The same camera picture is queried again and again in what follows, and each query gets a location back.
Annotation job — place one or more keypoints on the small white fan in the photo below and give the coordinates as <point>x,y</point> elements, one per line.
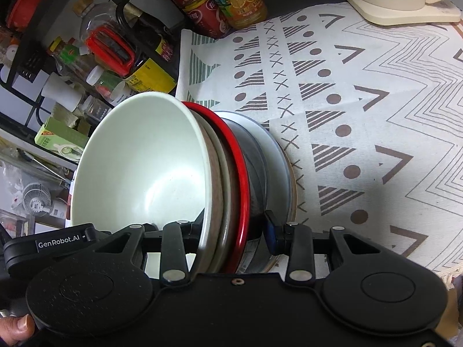
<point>36,197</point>

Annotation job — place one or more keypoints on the person's left hand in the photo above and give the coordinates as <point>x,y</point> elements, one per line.
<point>16,327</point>

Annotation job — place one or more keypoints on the red tray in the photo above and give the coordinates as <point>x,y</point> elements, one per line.
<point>29,0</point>

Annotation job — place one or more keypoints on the clear bottle with gold cap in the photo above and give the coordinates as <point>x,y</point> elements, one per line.
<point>97,18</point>

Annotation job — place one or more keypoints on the dark steel bowl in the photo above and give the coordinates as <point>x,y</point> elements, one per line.
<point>253,173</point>

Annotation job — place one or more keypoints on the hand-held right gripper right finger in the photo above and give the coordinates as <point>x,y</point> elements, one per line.
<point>273,233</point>

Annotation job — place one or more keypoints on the white cap seasoning bottle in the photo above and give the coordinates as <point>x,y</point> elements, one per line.
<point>105,83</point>

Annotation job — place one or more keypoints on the small glass jar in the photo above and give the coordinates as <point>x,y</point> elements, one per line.
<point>94,108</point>

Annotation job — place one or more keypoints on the cream kettle base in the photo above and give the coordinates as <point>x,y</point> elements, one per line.
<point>390,11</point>

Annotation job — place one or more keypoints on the red plastic box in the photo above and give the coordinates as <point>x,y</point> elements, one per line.
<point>108,43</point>

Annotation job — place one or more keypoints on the dark glass sauce bottle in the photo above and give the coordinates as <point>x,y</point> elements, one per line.
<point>148,29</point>

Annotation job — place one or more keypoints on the green label bottle yellow cap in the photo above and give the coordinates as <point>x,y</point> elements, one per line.
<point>68,56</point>

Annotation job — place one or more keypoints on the pale green bowl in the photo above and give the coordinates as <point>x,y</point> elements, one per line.
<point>144,170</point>

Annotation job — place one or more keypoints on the green carton box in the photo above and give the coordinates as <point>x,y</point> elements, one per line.
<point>49,137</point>

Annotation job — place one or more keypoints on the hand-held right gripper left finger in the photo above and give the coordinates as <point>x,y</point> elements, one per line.
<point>175,245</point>

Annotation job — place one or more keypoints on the white cup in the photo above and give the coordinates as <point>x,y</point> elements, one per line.
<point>59,88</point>

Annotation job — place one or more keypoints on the red plate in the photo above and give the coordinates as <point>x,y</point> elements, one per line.
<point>240,188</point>

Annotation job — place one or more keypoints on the patterned tablecloth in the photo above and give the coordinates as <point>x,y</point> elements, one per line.
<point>361,115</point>

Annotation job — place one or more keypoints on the beige plate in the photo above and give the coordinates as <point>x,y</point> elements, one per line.
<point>217,202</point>

